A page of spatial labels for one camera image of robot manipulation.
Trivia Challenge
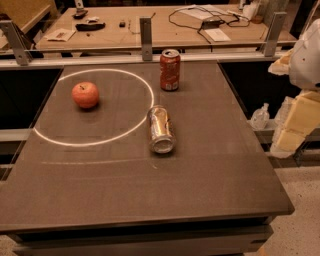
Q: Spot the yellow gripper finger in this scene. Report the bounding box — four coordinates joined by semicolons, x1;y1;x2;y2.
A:
268;49;293;76
275;90;320;153

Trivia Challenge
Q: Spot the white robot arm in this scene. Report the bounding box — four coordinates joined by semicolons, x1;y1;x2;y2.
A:
268;19;320;158

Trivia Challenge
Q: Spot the red upright soda can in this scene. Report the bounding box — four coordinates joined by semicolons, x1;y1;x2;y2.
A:
160;49;180;91

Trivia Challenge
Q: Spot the clear plastic bottle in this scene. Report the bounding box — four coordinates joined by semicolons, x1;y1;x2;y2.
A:
250;103;270;130

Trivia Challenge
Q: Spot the white paper sheet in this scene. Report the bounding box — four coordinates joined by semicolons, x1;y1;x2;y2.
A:
205;28;230;42

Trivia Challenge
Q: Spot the black power adapter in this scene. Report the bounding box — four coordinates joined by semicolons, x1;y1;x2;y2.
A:
202;19;224;29

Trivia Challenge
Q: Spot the wooden background table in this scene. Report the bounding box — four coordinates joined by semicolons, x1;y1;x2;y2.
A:
37;4;268;52

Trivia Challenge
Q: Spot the small black object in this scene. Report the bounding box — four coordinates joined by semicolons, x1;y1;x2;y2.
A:
119;21;126;27

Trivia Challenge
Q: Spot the red apple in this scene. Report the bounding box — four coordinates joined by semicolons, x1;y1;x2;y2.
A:
71;82;99;109

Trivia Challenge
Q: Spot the black device on table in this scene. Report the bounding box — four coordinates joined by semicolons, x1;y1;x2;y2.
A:
75;23;106;32

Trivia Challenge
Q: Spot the brown envelope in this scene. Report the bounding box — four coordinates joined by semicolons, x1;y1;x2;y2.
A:
45;28;75;42

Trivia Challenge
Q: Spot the right metal bracket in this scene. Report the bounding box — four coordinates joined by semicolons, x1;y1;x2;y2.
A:
262;12;287;57

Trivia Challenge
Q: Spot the metal bracket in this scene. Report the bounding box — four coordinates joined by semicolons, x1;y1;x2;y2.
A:
140;17;152;61
0;20;33;66
262;12;287;57

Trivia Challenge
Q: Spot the black cable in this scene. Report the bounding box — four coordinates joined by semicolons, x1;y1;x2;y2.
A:
168;5;251;45

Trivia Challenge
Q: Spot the middle metal bracket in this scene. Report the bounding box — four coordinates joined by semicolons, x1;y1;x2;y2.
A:
140;17;152;61

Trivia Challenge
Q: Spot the left metal bracket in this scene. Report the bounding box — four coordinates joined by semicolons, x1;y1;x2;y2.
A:
0;20;33;66

